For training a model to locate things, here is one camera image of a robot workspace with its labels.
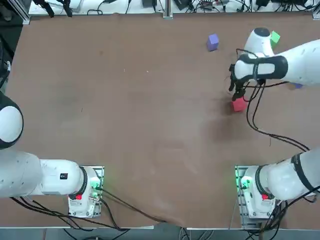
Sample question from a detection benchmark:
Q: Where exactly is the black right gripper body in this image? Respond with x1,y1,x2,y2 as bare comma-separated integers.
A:
229,62,251,88

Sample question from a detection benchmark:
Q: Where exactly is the red cube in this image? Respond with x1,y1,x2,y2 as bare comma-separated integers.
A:
230,96,246,113

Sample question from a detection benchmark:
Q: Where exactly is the green cube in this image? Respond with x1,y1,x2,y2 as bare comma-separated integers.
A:
269,30,281,50

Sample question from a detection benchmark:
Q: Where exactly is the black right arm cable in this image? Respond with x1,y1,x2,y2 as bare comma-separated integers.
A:
228,48,311,152

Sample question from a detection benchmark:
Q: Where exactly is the aluminium camera post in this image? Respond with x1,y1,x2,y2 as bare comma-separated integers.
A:
162,0,174,20

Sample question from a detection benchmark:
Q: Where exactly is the aluminium frame profile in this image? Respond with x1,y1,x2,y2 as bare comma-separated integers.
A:
311,0,320,20
13,0,31,25

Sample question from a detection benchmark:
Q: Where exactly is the black right base cable bundle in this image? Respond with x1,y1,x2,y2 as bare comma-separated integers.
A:
258,194,290,240

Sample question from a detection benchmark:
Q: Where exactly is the black left base cable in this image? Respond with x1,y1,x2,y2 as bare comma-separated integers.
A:
96,186,173,223

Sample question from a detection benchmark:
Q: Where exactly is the black left arm cable bundle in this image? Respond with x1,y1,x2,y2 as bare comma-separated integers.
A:
9,196,127,231

